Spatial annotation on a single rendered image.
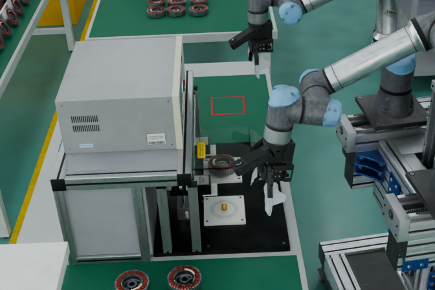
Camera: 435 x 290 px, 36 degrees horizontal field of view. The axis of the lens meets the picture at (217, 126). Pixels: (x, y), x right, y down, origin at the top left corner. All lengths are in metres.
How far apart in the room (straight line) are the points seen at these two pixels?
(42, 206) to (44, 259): 0.92
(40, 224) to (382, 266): 1.50
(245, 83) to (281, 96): 1.56
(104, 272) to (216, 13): 2.16
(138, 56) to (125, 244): 0.65
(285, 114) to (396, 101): 0.82
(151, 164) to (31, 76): 3.17
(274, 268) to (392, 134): 0.70
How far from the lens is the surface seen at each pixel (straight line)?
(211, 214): 2.42
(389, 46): 1.85
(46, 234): 2.51
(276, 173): 1.84
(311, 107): 1.75
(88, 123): 2.15
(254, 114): 3.03
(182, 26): 3.91
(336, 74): 1.85
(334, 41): 5.43
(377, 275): 3.05
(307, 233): 3.52
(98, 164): 2.16
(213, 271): 2.26
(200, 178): 2.36
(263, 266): 2.27
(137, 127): 2.14
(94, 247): 2.31
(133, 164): 2.14
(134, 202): 2.15
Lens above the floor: 2.36
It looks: 33 degrees down
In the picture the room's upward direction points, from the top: 3 degrees counter-clockwise
